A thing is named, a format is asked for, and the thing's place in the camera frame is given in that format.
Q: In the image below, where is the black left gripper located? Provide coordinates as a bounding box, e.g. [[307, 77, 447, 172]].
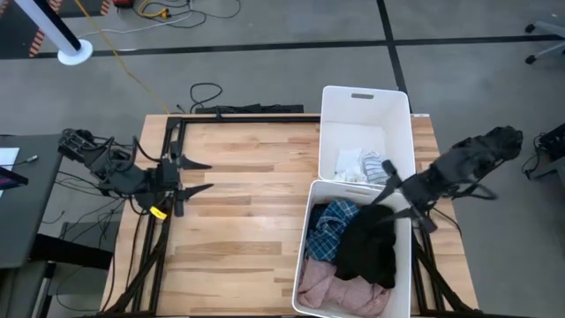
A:
[[152, 152, 215, 218]]

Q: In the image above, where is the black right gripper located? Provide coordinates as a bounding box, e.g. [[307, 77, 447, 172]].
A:
[[373, 159, 441, 234]]

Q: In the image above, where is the white blue-striped cloth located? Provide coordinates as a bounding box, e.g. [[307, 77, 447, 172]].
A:
[[361, 150, 392, 186]]

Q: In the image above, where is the black garment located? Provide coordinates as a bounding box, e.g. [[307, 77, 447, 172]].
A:
[[334, 203, 398, 290]]

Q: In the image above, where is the blue plaid shirt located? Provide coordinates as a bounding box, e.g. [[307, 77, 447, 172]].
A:
[[305, 198, 361, 264]]

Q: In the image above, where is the pink shirt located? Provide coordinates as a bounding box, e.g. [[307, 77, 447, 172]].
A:
[[297, 256, 393, 318]]

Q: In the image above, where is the white perforated plastic bin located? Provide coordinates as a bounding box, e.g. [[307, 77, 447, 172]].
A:
[[290, 178, 414, 318], [317, 85, 417, 186]]

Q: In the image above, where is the black power strip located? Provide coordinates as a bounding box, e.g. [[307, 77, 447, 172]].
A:
[[195, 103, 305, 116]]

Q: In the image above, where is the black desk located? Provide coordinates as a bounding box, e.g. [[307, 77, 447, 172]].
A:
[[0, 133, 70, 270]]

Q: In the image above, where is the black bench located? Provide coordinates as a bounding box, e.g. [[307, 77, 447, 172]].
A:
[[0, 233, 114, 318]]

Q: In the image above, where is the dark tablet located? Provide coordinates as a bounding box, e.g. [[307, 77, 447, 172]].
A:
[[0, 166, 29, 192]]

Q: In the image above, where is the white paper sheet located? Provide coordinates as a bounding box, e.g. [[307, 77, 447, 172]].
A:
[[0, 147, 21, 168]]

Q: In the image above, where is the white pole with black stripe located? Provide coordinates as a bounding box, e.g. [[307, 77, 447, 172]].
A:
[[11, 0, 94, 67]]

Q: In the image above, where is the grey office chair base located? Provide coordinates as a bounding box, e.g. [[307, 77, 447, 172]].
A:
[[524, 19, 565, 66]]

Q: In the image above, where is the black hazard-striped floor mat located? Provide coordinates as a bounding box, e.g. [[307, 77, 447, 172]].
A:
[[0, 0, 114, 59]]

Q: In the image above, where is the black looped floor cable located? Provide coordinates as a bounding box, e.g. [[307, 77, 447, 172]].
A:
[[176, 81, 224, 115]]

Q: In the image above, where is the white floor cable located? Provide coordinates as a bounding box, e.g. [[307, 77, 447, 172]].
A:
[[75, 11, 194, 40]]

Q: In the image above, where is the black equipment with cables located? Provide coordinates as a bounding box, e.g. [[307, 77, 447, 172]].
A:
[[522, 122, 565, 181]]

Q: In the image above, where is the grey plug cable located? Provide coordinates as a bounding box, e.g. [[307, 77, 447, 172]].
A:
[[11, 154, 40, 167]]

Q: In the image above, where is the yellow coiled cable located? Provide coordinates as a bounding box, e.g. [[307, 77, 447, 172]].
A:
[[134, 0, 171, 20]]

